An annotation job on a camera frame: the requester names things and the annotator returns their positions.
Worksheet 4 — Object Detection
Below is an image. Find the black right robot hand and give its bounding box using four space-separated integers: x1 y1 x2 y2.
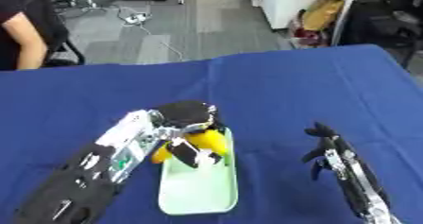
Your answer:
298 121 361 181

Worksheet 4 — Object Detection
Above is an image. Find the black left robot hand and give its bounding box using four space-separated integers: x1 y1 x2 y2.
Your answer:
148 100 228 169

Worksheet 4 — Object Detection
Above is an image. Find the yellow toy banana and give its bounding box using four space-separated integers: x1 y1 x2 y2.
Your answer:
150 128 231 165

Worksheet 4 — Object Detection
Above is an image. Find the pale green tray box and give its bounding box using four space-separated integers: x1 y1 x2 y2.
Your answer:
157 126 242 216

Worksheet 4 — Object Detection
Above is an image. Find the red bag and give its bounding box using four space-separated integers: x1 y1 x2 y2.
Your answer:
287 19 334 48

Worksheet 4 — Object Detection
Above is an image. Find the white power strip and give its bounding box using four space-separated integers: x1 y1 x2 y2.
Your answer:
122 12 152 26

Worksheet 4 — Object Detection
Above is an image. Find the black bag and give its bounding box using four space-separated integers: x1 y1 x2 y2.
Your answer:
338 0 423 69

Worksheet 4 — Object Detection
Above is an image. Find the yellow cloth bag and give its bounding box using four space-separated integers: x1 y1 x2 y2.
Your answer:
300 0 347 32

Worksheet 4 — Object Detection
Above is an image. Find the black office chair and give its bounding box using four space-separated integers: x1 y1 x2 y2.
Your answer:
41 0 88 67

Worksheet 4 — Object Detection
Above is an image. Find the person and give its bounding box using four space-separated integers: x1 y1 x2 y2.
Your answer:
0 0 72 72

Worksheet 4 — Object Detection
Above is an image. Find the white floor cable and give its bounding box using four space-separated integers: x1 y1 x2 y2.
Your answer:
137 23 189 62

